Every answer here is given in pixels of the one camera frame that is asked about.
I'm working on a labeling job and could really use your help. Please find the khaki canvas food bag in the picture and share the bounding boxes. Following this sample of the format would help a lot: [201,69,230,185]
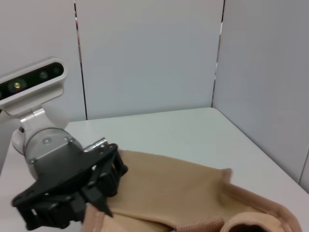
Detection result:
[83,149,304,232]

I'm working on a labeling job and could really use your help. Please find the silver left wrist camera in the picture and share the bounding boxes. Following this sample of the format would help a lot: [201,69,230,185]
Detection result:
[0,57,69,119]

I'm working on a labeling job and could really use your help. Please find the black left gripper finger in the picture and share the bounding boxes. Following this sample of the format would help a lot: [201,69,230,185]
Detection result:
[81,149,129,218]
[18,187,87,231]

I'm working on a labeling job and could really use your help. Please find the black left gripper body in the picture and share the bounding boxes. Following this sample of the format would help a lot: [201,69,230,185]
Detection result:
[12,144,119,206]

